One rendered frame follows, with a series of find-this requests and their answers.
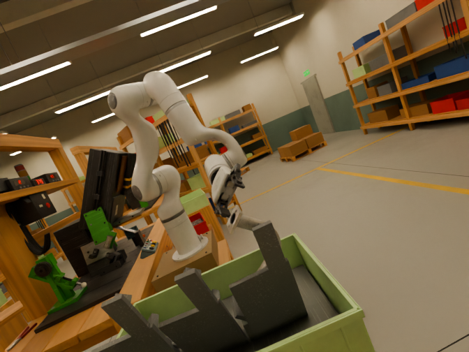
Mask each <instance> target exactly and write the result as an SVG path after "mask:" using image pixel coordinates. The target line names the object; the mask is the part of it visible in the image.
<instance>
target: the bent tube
mask: <svg viewBox="0 0 469 352"><path fill-rule="evenodd" d="M264 222H265V221H262V220H259V219H255V218H252V217H248V216H246V215H243V213H242V211H241V209H240V207H239V206H238V205H235V207H234V209H233V211H232V214H231V215H230V218H229V219H228V222H227V224H226V225H227V227H228V230H229V233H230V234H233V233H234V231H235V228H236V227H239V228H243V229H246V230H251V231H252V228H254V227H256V226H257V225H258V223H264ZM274 230H275V229H274ZM275 232H276V236H277V238H278V241H279V244H280V246H281V239H280V237H279V235H278V233H277V231H276V230H275ZM266 266H267V265H266V263H265V260H264V261H263V262H262V264H261V266H260V267H259V268H258V271H259V270H261V269H263V268H265V267H266Z"/></svg>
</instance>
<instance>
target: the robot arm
mask: <svg viewBox="0 0 469 352"><path fill-rule="evenodd" d="M107 101H108V105H109V107H110V109H111V111H112V112H113V113H114V114H115V115H116V116H117V117H118V118H120V119H121V120H122V121H123V122H124V123H125V124H126V125H127V126H128V127H129V129H130V130H131V133H132V137H133V142H134V145H135V150H136V162H135V168H134V171H133V176H132V180H131V189H132V192H133V195H134V197H136V199H138V200H139V201H142V202H148V201H150V200H153V199H155V198H157V197H158V196H160V195H162V194H163V193H164V197H163V201H162V203H161V205H160V206H159V208H158V210H157V214H158V217H159V219H160V220H161V223H162V224H163V226H164V228H165V229H166V231H167V233H168V235H169V237H170V239H171V240H172V243H173V245H174V246H175V248H176V251H175V252H174V254H173V256H172V259H173V261H175V262H179V261H184V260H186V259H188V258H190V257H192V256H194V255H196V254H197V253H198V252H200V251H201V250H202V249H204V248H205V247H206V245H207V243H208V241H209V240H208V238H207V237H203V236H202V234H200V235H198V234H197V233H196V231H195V229H194V227H193V224H192V223H191V221H190V219H189V218H188V215H187V213H186V211H185V210H184V208H183V206H182V204H181V201H180V198H179V192H180V186H181V178H180V174H179V172H178V171H177V169H176V168H175V167H173V166H170V165H164V166H160V167H158V168H156V169H154V170H153V168H154V165H155V163H156V161H157V158H158V155H159V143H158V135H157V132H156V128H155V127H154V125H153V124H152V123H150V122H148V121H147V120H145V119H144V118H142V117H141V116H140V113H139V110H140V109H142V108H147V107H150V106H153V105H157V104H159V106H160V107H161V109H162V111H163V112H164V113H165V115H166V117H167V118H168V119H169V121H170V123H171V124H172V125H173V127H174V128H175V130H176V131H177V133H178V134H179V135H180V137H181V139H182V140H183V141H184V142H185V143H186V144H187V145H188V146H193V145H197V144H200V143H202V142H206V141H210V140H215V141H218V142H221V143H223V144H224V145H225V146H226V148H227V149H228V150H227V152H226V153H224V154H222V155H218V154H213V155H211V156H209V157H207V159H206V160H205V162H204V169H205V171H206V174H207V177H208V179H209V183H210V184H211V194H212V198H213V202H214V203H216V208H215V211H214V214H220V215H221V216H222V217H225V218H226V217H228V218H230V215H231V213H230V211H229V209H228V205H229V204H230V201H231V200H232V197H233V195H234V193H235V191H236V189H237V187H240V188H243V189H244V188H245V186H244V184H243V182H242V177H241V170H240V169H241V167H242V166H244V165H245V164H246V162H247V156H246V155H245V153H244V151H243V149H242V148H241V147H240V145H239V143H238V142H237V141H236V140H235V139H234V138H233V137H232V136H231V135H230V134H229V133H226V132H225V131H222V130H218V129H211V128H207V127H205V126H203V125H202V124H201V123H200V121H199V119H198V118H197V117H196V115H195V113H194V112H193V110H192V109H191V107H190V105H189V104H188V103H187V101H186V99H185V98H184V97H183V95H182V94H181V92H180V91H179V89H178V88H177V86H176V84H175V83H174V82H173V80H172V79H171V78H170V77H169V76H168V75H167V74H165V73H164V72H161V71H152V72H150V73H147V74H146V75H145V76H144V79H143V82H134V83H129V84H124V85H119V86H116V87H114V88H112V89H111V90H110V92H109V94H108V98H107ZM221 205H224V206H225V207H221Z"/></svg>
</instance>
